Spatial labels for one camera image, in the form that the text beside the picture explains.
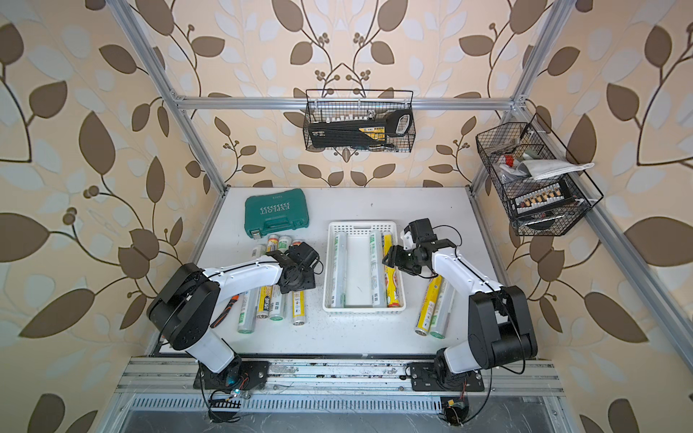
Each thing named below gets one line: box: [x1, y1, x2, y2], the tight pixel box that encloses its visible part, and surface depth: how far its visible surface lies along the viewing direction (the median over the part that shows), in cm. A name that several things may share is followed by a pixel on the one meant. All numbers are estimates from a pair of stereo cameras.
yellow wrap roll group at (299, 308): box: [292, 290, 306, 327], surface depth 86 cm
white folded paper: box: [517, 159, 595, 181], surface depth 63 cm
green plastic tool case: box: [243, 188, 310, 240], surface depth 109 cm
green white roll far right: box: [429, 275, 456, 341], surface depth 84 cm
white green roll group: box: [369, 230, 388, 308], surface depth 93 cm
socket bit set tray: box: [510, 181, 573, 216], surface depth 69 cm
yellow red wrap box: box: [382, 232, 400, 308], surface depth 90 cm
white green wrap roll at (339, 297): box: [331, 231, 349, 309], surface depth 93 cm
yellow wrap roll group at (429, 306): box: [414, 274, 444, 337], surface depth 86 cm
